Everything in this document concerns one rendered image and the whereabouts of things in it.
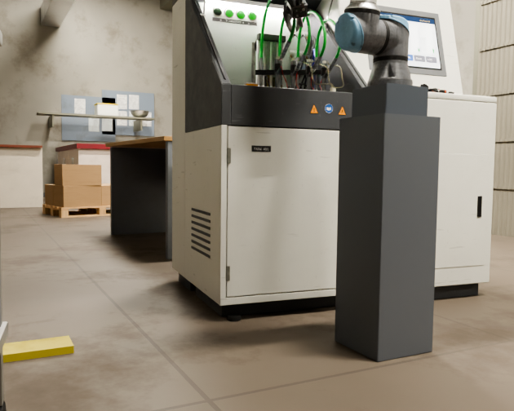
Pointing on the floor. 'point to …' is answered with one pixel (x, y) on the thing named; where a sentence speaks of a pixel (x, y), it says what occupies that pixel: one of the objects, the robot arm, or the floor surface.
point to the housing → (179, 140)
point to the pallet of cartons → (77, 192)
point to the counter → (20, 176)
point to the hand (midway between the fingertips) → (293, 28)
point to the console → (452, 161)
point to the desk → (142, 187)
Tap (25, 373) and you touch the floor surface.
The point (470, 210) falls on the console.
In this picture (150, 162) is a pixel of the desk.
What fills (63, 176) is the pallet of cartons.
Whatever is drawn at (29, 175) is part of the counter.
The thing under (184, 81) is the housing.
